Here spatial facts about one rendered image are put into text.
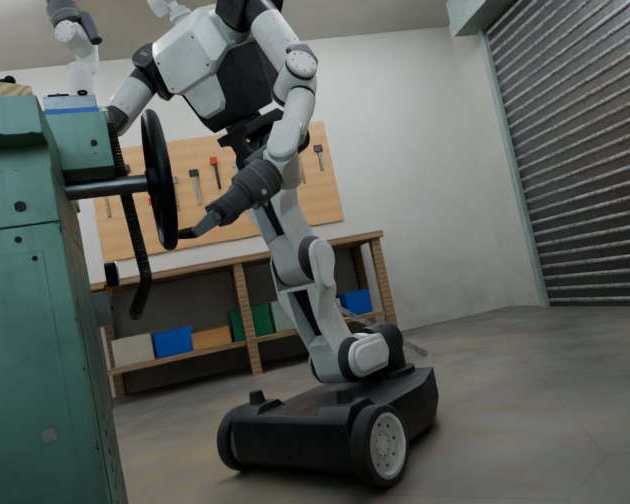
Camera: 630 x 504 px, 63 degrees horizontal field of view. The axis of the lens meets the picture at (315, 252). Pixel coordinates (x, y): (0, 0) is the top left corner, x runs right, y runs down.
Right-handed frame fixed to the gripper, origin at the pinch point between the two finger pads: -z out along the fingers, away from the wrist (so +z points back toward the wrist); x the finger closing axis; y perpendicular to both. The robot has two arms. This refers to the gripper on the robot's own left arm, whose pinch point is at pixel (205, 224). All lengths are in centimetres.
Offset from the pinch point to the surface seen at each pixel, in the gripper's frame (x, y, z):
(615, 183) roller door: 111, -149, 247
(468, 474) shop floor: -6, -88, 11
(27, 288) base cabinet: -20.7, 10.7, -31.4
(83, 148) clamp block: 1.6, 26.0, -9.0
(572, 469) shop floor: -23, -94, 26
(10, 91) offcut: -16.1, 36.0, -14.3
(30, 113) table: -20.9, 30.6, -14.7
